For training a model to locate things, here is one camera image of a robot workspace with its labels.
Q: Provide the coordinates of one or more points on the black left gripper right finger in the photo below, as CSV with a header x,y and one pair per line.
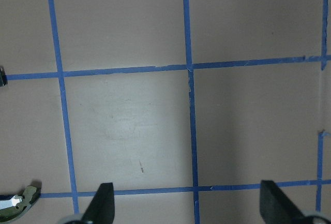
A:
x,y
277,207

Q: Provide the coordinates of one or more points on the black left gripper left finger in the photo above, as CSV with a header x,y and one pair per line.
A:
x,y
100,210

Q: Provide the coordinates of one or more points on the olive curved brake shoe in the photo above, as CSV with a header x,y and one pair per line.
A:
x,y
14,206

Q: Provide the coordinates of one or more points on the brown paper table mat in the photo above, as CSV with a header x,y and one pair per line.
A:
x,y
184,105

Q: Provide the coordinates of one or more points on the black flat metal plate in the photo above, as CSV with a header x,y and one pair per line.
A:
x,y
3,77

